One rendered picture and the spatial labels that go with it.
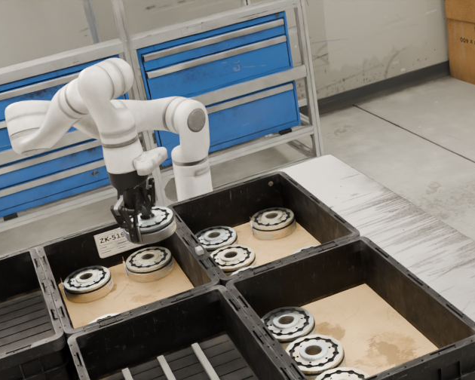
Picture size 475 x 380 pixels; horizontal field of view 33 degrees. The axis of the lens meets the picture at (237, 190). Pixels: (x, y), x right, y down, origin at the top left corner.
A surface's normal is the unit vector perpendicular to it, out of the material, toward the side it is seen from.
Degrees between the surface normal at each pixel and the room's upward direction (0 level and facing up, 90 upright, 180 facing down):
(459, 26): 89
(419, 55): 90
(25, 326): 0
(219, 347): 0
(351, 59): 90
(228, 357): 0
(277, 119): 90
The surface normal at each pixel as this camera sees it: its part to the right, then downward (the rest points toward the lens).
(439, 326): -0.92, 0.29
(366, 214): -0.16, -0.90
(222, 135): 0.38, 0.33
